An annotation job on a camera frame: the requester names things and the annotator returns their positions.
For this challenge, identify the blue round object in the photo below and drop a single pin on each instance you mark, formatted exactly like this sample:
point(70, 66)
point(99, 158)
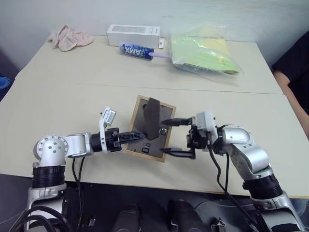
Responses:
point(3, 82)

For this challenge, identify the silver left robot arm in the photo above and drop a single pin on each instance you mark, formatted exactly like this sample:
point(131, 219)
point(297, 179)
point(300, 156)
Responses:
point(53, 147)

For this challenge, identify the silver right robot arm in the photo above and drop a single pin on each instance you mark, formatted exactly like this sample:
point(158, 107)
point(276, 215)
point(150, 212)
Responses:
point(251, 154)

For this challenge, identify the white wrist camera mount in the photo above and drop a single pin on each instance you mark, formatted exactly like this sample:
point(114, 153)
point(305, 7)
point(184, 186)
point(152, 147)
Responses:
point(108, 117)
point(205, 120)

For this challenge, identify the white cardboard box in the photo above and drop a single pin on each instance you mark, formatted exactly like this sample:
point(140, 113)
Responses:
point(132, 35)

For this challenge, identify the plastic bag with yellow-green sheets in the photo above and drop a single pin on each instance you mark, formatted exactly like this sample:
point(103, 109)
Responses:
point(202, 52)

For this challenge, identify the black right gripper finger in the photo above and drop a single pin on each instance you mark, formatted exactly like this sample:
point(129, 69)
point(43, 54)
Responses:
point(178, 121)
point(181, 153)

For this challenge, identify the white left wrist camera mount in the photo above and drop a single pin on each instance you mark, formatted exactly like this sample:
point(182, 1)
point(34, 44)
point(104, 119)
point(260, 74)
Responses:
point(108, 117)

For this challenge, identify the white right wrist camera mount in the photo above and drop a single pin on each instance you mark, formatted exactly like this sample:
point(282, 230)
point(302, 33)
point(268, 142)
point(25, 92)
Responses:
point(205, 120)

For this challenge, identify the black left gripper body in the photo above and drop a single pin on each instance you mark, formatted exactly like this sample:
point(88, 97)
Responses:
point(111, 138)

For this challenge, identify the wooden picture frame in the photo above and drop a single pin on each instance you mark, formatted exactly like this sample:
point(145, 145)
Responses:
point(149, 131)

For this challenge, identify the person in black shirt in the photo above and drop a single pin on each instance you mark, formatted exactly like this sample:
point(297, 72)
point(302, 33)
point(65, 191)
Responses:
point(295, 79)

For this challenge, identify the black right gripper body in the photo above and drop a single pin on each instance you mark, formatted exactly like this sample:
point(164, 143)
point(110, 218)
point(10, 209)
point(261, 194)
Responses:
point(196, 141)

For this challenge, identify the pink crumpled cloth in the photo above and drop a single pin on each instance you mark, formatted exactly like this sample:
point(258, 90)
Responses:
point(70, 38)

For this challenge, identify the dark rounded shape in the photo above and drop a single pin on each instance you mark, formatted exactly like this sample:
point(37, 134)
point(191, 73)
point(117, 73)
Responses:
point(184, 216)
point(128, 218)

